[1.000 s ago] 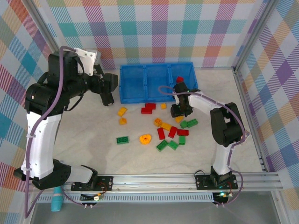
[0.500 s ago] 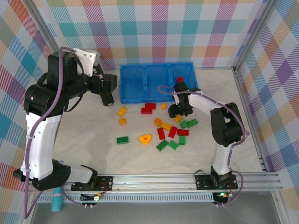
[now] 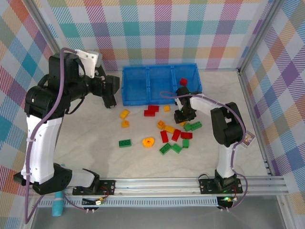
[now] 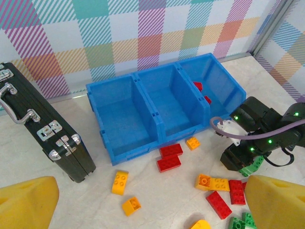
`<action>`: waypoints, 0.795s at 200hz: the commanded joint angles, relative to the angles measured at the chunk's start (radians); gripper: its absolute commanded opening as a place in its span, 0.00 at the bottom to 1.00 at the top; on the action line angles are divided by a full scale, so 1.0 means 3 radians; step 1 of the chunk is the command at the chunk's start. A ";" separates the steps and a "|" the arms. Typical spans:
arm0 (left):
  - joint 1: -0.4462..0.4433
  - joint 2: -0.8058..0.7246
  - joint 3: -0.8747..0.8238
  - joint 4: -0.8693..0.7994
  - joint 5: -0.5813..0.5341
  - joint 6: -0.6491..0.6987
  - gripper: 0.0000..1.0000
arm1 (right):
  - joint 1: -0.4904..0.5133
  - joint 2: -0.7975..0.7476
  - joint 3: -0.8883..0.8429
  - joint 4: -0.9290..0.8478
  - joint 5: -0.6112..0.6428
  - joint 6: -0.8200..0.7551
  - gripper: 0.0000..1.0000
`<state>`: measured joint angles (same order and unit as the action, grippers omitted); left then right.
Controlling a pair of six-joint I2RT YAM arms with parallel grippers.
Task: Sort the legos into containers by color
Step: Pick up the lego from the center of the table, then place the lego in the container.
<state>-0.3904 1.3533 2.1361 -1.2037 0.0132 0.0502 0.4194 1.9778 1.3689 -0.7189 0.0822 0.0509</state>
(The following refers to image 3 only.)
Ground round yellow lego piece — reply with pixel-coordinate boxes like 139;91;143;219
142;137;155;149

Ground blue three-compartment plastic bin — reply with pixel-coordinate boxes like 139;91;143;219
122;63;203;107

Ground small printed card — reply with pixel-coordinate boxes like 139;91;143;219
240;130;256;148

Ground teal marker pen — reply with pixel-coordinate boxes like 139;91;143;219
52;163;65;217

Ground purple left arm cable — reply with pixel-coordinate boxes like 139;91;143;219
23;47;86;225

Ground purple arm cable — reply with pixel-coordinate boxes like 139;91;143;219
159;91;249;212
23;47;86;225

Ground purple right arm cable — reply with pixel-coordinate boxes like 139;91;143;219
159;91;249;212

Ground silver frame rail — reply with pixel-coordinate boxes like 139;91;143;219
237;68;277;177
199;68;240;72

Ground silver frame post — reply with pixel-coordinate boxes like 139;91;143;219
238;0;285;72
28;0;61;57

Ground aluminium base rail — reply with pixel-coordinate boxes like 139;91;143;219
39;176;286;198

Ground white slotted cable duct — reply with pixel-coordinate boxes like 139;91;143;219
38;197;219;208

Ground black connector bracket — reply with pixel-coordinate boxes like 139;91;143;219
81;197;107;214
216;196;236;212

